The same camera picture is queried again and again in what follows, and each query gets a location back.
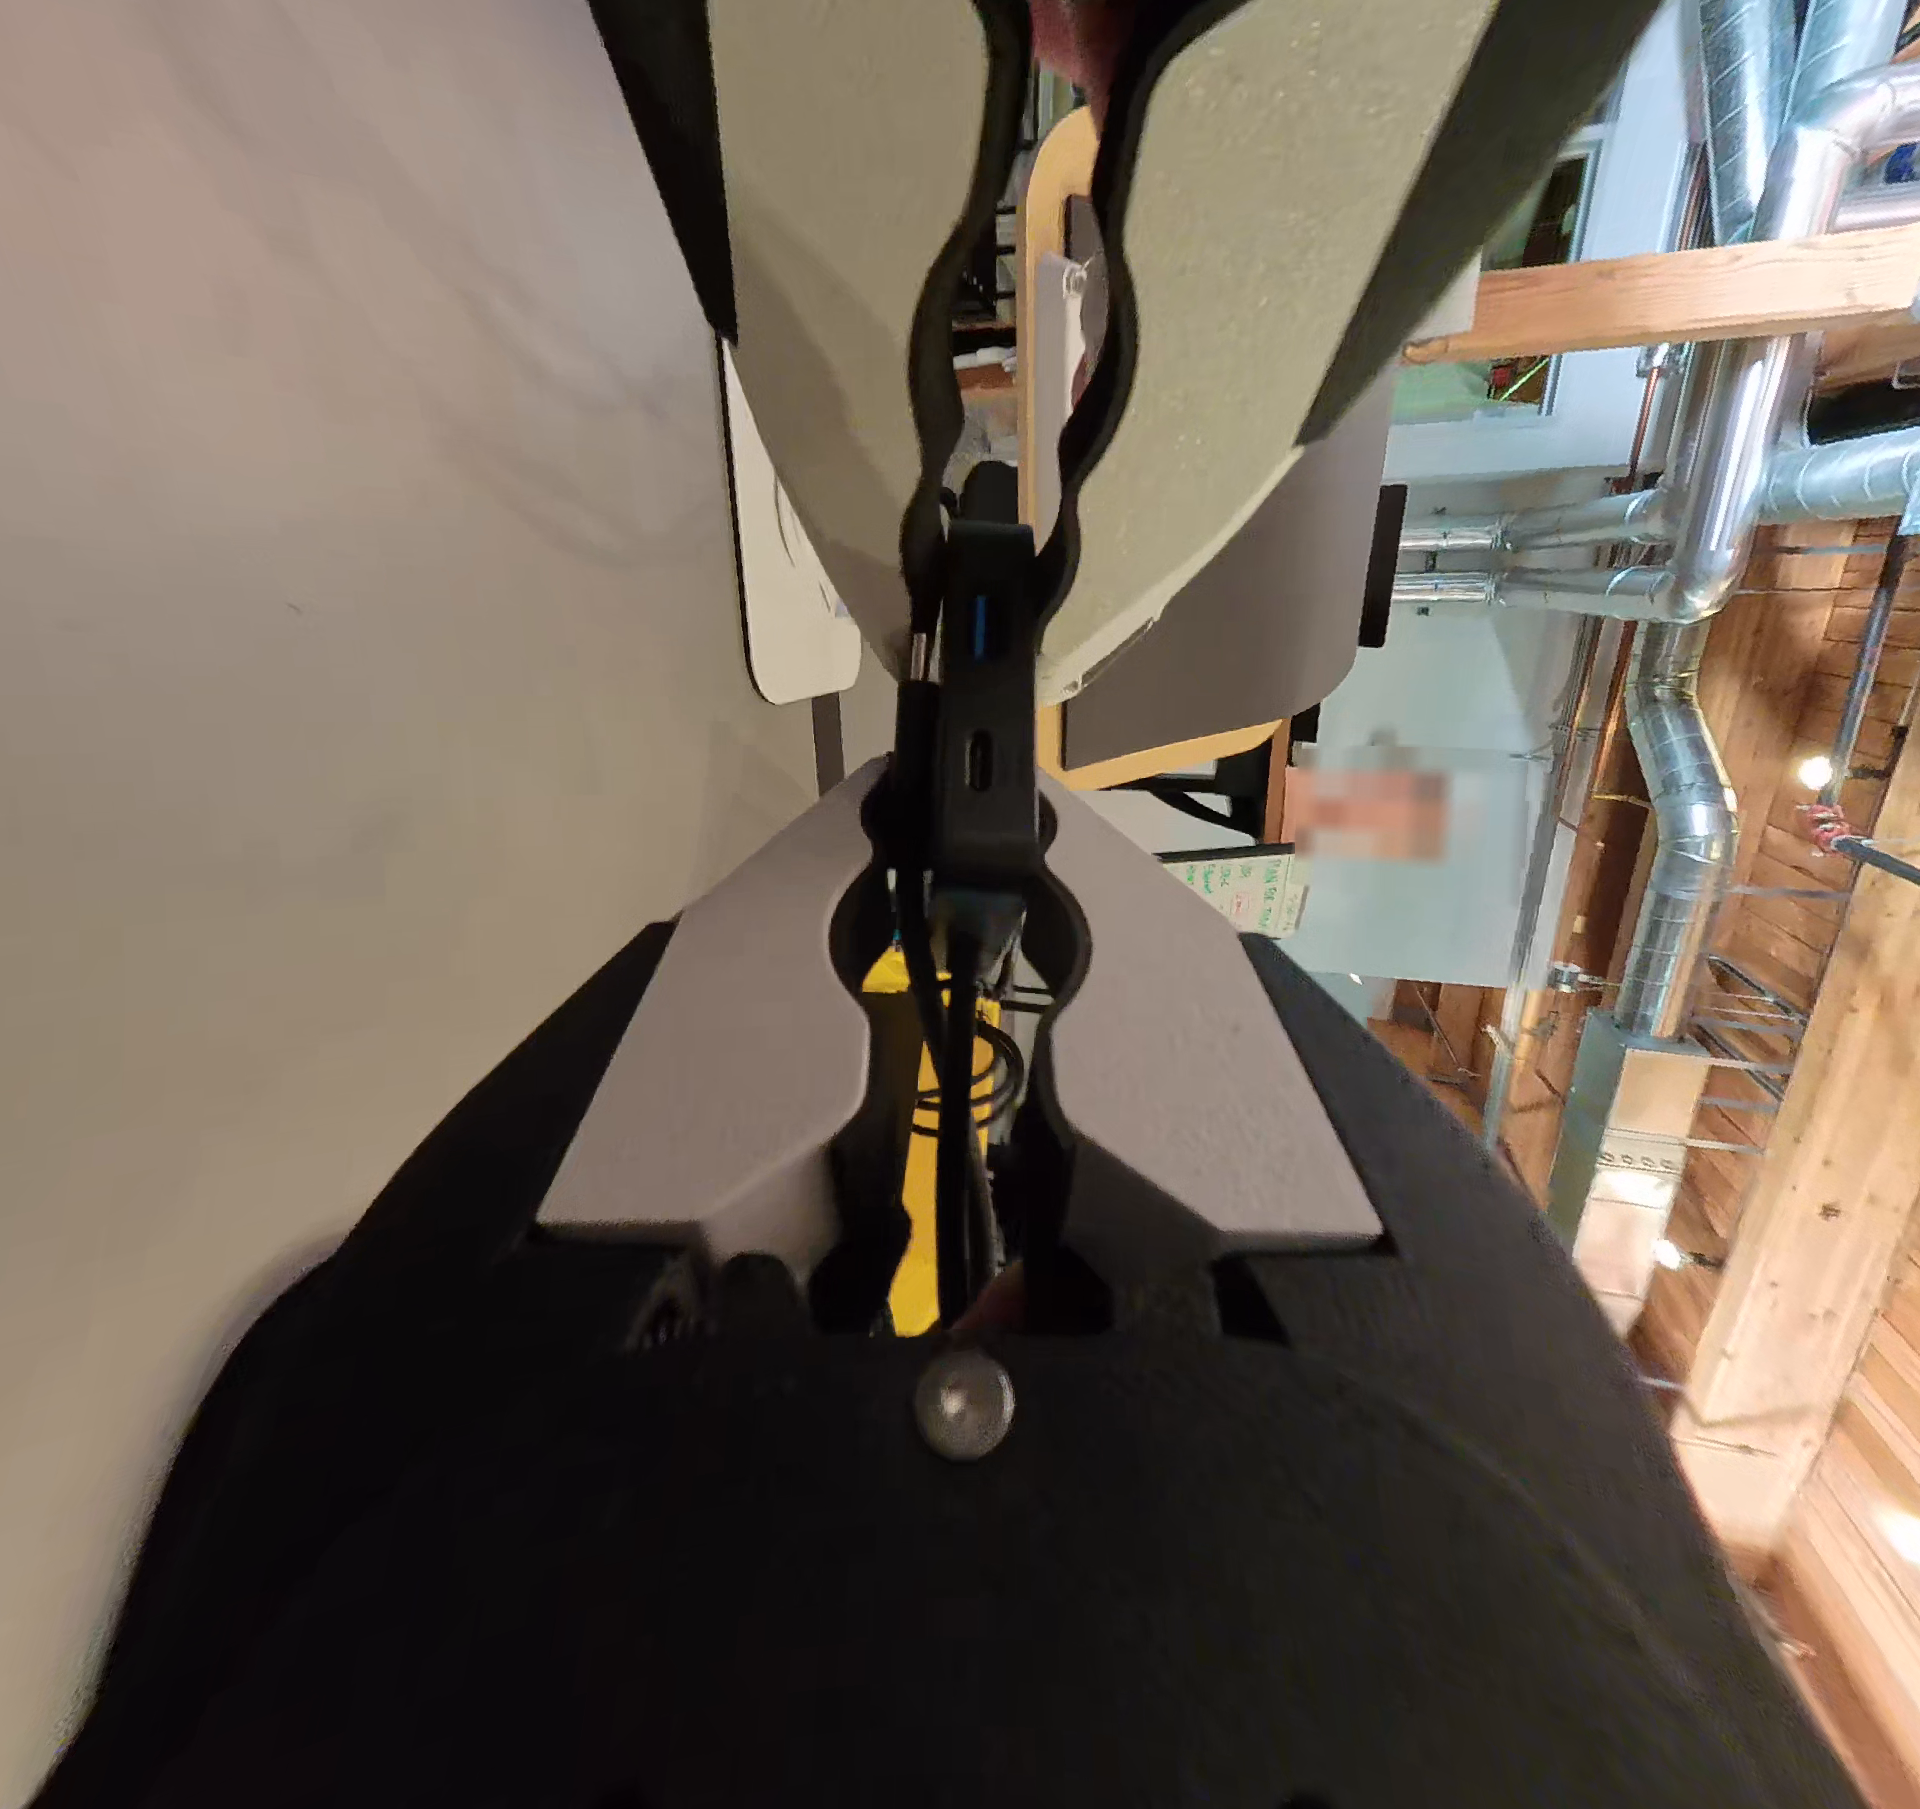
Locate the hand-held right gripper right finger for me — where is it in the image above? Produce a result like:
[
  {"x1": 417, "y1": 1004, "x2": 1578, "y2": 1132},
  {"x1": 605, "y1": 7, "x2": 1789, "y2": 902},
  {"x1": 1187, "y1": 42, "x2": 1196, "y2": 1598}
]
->
[{"x1": 1028, "y1": 782, "x2": 1384, "y2": 1338}]

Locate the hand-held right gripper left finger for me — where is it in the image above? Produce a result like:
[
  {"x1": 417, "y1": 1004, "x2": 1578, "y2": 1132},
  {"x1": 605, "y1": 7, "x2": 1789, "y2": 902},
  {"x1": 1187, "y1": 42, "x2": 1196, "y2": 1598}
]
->
[{"x1": 537, "y1": 756, "x2": 917, "y2": 1338}]

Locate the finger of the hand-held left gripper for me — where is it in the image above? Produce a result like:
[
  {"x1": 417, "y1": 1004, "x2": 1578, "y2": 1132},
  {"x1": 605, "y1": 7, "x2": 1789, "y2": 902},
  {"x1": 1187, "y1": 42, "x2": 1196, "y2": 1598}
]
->
[
  {"x1": 696, "y1": 0, "x2": 1036, "y2": 681},
  {"x1": 1037, "y1": 0, "x2": 1526, "y2": 705}
]

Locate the black cable with green plugs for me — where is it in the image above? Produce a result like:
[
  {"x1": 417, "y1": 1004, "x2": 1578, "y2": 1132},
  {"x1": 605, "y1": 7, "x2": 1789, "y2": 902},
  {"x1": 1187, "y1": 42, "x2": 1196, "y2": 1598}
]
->
[{"x1": 885, "y1": 872, "x2": 1036, "y2": 1338}]

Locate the yellow plastic bin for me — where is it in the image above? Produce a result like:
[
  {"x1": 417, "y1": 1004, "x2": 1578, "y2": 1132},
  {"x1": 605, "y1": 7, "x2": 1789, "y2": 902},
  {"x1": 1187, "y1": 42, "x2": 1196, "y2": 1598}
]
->
[{"x1": 861, "y1": 947, "x2": 1009, "y2": 1338}]

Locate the black hdmi hub box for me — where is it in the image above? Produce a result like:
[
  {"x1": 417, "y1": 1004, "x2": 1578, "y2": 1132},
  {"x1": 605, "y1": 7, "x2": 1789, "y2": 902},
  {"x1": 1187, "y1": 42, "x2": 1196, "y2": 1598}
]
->
[{"x1": 897, "y1": 463, "x2": 1046, "y2": 888}]

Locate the white sign on stand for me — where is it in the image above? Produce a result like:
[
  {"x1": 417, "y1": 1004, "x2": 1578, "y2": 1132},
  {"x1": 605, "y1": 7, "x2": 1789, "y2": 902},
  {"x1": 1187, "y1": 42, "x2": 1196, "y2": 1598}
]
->
[{"x1": 1168, "y1": 848, "x2": 1310, "y2": 936}]

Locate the black panel on white stand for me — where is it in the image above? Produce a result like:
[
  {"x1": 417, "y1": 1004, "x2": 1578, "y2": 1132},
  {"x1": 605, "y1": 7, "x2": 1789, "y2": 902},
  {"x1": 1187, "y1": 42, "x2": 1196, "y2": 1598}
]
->
[{"x1": 723, "y1": 106, "x2": 1402, "y2": 794}]

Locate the smooth silver pipe run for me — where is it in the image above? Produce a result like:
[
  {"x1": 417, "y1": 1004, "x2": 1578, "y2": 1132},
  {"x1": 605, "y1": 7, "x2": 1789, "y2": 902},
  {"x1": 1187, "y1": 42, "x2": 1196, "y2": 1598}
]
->
[{"x1": 1394, "y1": 430, "x2": 1920, "y2": 619}]

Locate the silver spiral air duct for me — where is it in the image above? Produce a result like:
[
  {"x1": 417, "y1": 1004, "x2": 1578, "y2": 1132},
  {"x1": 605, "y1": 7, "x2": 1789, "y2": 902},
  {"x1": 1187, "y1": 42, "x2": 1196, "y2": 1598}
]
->
[
  {"x1": 1612, "y1": 331, "x2": 1824, "y2": 1047},
  {"x1": 1695, "y1": 0, "x2": 1920, "y2": 243}
]

